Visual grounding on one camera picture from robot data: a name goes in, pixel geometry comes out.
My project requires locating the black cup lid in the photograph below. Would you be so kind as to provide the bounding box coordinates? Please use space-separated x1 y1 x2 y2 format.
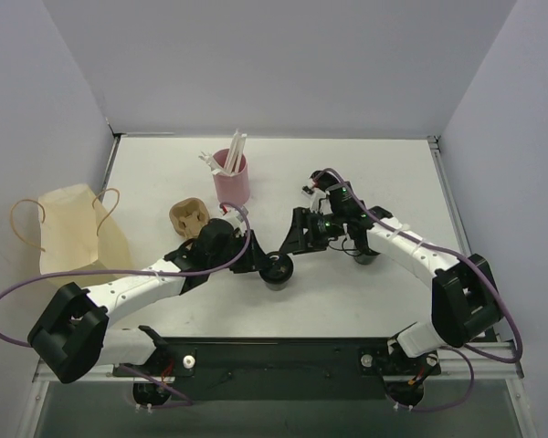
258 252 294 282

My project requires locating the dark translucent coffee cup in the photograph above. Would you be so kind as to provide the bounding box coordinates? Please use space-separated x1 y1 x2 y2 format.
266 280 289 291

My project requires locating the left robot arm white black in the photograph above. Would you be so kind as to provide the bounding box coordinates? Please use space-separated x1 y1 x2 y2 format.
27 219 278 383

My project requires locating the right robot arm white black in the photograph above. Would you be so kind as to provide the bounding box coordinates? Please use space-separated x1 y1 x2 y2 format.
279 182 502 372

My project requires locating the stack of black lids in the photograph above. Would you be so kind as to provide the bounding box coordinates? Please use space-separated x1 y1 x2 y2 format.
310 170 338 191

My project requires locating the brown cardboard cup carrier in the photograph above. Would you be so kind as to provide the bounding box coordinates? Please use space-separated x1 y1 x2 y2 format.
169 197 210 239

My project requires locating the pink straw holder cup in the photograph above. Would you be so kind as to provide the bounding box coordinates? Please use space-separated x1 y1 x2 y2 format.
213 156 250 206

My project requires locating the white paper straw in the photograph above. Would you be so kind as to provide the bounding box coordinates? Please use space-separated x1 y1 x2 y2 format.
223 130 241 174
231 133 247 174

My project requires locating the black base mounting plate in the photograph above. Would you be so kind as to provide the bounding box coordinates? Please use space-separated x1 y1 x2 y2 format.
131 337 441 408

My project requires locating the brown paper bag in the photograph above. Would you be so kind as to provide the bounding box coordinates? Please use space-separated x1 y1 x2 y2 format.
9 183 133 287

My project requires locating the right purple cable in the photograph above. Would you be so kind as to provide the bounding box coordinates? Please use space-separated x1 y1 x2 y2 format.
310 167 524 412

